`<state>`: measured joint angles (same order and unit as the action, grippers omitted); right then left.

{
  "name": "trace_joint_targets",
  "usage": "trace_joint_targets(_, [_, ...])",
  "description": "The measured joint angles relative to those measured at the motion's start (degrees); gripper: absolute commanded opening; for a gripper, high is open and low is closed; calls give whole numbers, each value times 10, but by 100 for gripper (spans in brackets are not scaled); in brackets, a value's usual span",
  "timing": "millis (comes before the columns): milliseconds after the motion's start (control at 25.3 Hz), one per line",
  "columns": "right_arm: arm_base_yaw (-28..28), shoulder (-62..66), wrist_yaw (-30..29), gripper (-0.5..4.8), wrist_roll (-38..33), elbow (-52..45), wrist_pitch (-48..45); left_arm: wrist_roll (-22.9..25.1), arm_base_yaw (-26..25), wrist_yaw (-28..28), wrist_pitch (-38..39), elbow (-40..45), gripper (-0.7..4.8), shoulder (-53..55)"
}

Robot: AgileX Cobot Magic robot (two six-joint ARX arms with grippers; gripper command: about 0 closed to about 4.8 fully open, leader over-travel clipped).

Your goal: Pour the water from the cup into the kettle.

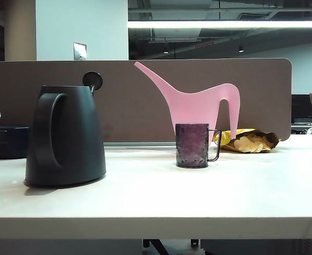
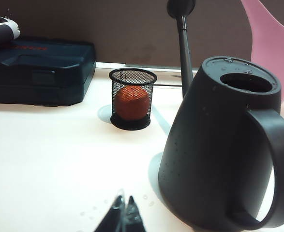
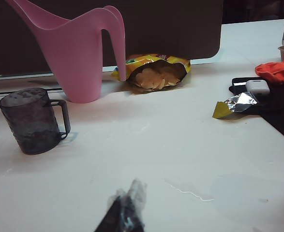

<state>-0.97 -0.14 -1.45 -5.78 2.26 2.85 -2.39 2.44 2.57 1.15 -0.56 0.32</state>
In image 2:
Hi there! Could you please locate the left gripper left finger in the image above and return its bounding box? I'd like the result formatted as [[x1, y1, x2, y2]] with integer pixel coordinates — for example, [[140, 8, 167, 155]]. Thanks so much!
[[93, 194, 127, 232]]

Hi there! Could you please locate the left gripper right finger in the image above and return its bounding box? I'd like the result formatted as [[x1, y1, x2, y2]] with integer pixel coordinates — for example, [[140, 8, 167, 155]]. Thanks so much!
[[122, 195, 146, 232]]

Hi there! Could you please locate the black mesh pen holder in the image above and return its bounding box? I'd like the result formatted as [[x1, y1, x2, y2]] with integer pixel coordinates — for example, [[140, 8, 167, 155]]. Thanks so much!
[[109, 68, 157, 131]]

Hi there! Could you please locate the orange ball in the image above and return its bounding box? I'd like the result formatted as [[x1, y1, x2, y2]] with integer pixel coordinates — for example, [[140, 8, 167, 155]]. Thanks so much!
[[114, 86, 149, 121]]

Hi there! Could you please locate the dark blue tool case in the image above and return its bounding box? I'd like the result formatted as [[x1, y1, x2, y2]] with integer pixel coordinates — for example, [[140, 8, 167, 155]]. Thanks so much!
[[0, 36, 97, 107]]

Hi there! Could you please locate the brown desk divider panel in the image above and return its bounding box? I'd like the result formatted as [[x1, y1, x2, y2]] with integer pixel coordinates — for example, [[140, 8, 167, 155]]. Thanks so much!
[[0, 0, 254, 69]]

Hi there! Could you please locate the pink plastic watering can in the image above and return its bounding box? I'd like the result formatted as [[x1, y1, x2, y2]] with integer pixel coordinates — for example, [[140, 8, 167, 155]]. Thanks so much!
[[240, 0, 284, 103]]

